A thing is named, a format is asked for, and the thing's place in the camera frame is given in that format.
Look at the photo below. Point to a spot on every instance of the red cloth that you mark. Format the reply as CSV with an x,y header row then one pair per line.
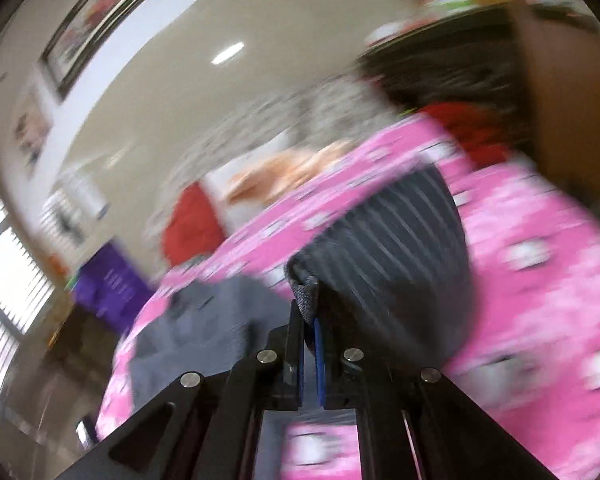
x,y
472,127

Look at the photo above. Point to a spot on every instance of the window blinds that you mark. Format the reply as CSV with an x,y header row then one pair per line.
x,y
5,290

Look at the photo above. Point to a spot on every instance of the dark wooden cabinet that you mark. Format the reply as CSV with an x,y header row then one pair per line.
x,y
440,70

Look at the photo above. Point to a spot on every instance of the white and orange pillow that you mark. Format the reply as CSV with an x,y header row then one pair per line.
x,y
280,170

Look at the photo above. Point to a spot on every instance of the grey striped sweater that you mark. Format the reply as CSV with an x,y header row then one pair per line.
x,y
400,250

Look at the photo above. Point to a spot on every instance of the white wall calendar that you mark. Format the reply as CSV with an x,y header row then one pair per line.
x,y
75,205

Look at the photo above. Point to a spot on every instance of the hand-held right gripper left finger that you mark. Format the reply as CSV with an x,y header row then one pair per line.
x,y
295,360

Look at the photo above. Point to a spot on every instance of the red pillow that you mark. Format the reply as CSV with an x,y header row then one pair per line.
x,y
192,230

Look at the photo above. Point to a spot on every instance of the patterned white sofa cover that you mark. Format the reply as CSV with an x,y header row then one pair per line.
x,y
290,110

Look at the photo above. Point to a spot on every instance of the framed wall picture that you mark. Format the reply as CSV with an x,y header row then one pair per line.
x,y
105,15

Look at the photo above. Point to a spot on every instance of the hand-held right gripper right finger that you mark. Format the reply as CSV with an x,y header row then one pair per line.
x,y
321,365

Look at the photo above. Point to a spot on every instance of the dark wooden side table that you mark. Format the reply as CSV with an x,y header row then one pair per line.
x,y
70,360

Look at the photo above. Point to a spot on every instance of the purple bag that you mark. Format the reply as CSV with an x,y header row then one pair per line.
x,y
112,285

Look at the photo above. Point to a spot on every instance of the wall poster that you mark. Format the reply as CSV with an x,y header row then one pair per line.
x,y
30,130

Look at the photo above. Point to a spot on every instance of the pink penguin blanket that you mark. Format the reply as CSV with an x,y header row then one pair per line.
x,y
520,310

